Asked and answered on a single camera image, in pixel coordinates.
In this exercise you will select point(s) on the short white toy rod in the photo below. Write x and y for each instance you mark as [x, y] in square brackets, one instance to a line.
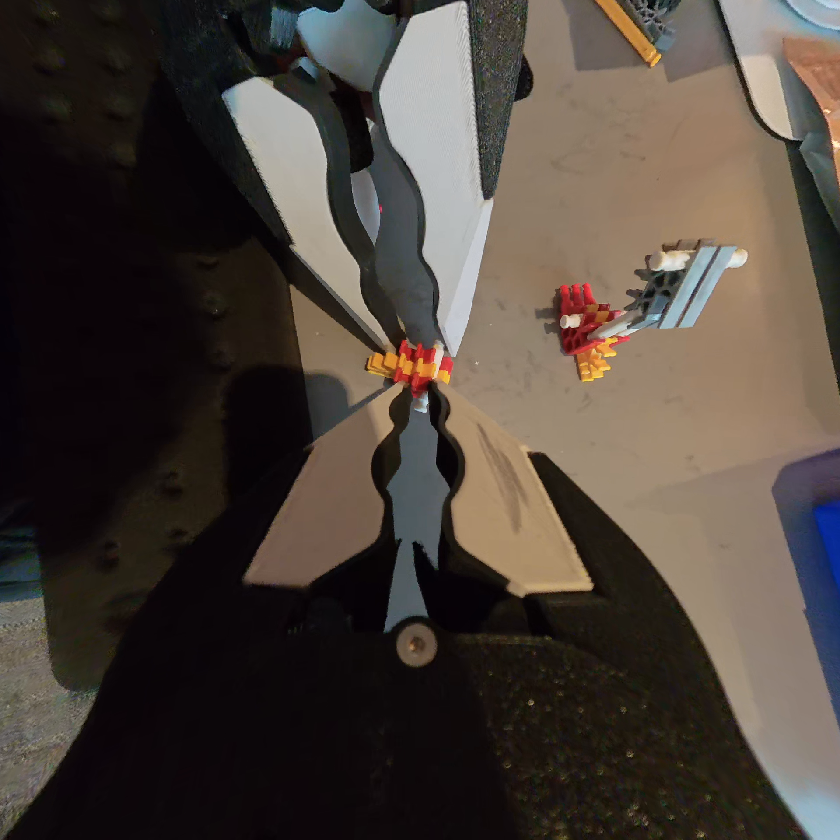
[421, 402]

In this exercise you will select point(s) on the yellow fan connector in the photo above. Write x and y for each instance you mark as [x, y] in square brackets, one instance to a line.
[379, 363]

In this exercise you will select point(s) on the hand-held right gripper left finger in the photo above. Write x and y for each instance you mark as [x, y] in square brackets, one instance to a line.
[321, 512]

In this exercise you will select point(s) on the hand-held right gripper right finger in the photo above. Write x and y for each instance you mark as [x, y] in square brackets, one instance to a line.
[512, 525]

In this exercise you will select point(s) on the shiny plastic bag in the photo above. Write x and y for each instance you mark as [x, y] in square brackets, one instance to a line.
[823, 85]

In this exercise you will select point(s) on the long yellow toy rod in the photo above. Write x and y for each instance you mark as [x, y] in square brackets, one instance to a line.
[633, 31]

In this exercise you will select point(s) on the white document stand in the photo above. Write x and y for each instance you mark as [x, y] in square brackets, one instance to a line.
[761, 79]

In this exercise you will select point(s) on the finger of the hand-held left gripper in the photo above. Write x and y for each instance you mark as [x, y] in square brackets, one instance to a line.
[439, 131]
[289, 170]

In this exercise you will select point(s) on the red fan connector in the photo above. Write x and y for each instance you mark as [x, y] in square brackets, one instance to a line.
[405, 354]
[401, 376]

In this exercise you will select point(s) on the small red toy assembly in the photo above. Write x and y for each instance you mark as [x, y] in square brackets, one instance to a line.
[581, 334]

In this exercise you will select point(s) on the small blue plastic bin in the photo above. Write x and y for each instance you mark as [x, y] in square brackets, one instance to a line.
[828, 544]

